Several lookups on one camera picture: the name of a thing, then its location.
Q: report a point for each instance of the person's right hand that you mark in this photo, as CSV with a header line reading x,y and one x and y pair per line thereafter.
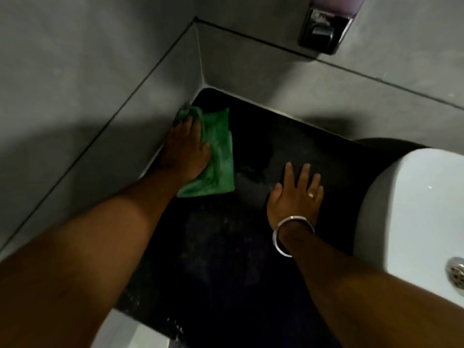
x,y
292,206

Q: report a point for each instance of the person's left hand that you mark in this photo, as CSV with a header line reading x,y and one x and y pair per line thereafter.
x,y
185,155

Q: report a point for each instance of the person's right middle finger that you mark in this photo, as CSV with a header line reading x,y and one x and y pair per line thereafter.
x,y
303,179

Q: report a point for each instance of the person's left thumb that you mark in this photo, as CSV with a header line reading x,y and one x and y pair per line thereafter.
x,y
207,152

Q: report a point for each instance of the person's right little finger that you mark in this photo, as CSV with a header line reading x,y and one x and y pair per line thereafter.
x,y
319,199

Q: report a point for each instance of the person's right thumb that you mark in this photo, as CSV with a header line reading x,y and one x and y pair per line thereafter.
x,y
274,197

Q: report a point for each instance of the green cleaning cloth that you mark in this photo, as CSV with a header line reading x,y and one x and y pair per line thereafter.
x,y
219,159

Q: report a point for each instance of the person's right forearm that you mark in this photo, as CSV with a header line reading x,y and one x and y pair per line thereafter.
x,y
362,297

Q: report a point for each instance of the person's left forearm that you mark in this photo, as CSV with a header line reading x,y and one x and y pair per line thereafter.
x,y
90,257

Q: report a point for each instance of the white ceramic wash basin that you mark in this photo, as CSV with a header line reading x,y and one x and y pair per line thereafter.
x,y
409,221

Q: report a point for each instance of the purple and chrome soap dispenser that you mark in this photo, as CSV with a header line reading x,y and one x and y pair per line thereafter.
x,y
326,28

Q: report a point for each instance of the chrome basin drain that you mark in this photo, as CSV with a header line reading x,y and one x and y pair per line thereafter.
x,y
456,273

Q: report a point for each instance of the white ceramic fixture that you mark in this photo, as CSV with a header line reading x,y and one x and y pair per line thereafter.
x,y
127,331

